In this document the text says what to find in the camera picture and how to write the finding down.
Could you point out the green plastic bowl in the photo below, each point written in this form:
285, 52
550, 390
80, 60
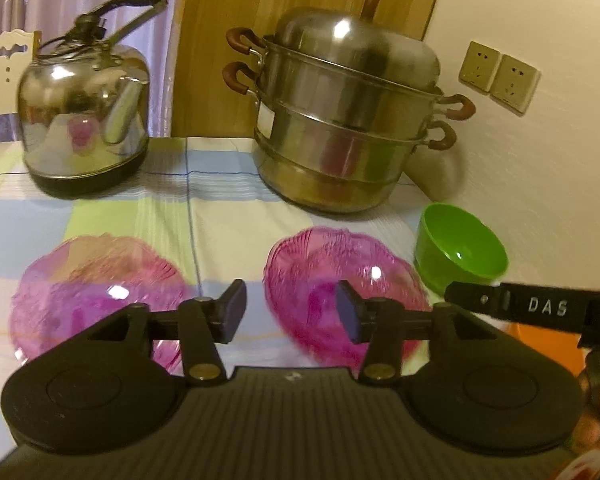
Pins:
450, 255

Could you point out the red white object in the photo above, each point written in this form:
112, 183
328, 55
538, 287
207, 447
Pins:
577, 467

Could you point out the orange plastic bowl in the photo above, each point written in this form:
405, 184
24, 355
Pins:
545, 341

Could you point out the stainless steel kettle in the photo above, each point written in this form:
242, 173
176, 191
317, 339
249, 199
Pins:
75, 110

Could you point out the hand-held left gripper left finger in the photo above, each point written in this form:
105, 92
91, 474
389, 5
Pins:
237, 306

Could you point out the pink glass plate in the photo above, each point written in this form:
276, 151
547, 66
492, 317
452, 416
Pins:
80, 290
305, 280

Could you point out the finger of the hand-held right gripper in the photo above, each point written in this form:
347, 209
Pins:
510, 301

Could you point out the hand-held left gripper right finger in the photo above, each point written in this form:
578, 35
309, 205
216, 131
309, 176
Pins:
347, 311

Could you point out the cream wooden chair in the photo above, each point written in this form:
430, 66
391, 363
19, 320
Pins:
7, 80

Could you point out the checked tablecloth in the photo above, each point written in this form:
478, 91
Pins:
220, 200

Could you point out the wooden door panel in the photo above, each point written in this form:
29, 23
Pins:
220, 0

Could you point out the beige wall socket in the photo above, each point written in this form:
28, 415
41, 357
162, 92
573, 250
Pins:
515, 84
479, 66

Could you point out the stainless steel steamer pot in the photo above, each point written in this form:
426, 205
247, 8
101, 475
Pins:
330, 130

